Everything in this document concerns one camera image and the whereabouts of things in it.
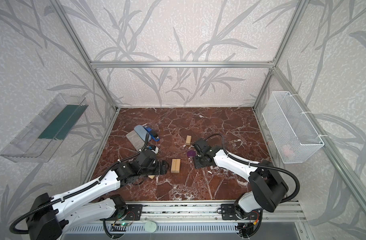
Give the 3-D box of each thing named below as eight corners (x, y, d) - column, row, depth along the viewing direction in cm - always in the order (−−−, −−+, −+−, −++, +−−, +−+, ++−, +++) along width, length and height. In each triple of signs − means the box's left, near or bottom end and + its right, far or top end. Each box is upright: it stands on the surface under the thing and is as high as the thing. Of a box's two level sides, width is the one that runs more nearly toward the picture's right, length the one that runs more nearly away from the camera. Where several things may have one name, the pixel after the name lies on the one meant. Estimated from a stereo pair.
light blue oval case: (134, 131, 109) (132, 127, 106) (141, 126, 112) (140, 122, 109) (146, 143, 102) (144, 140, 99) (153, 138, 105) (152, 135, 102)
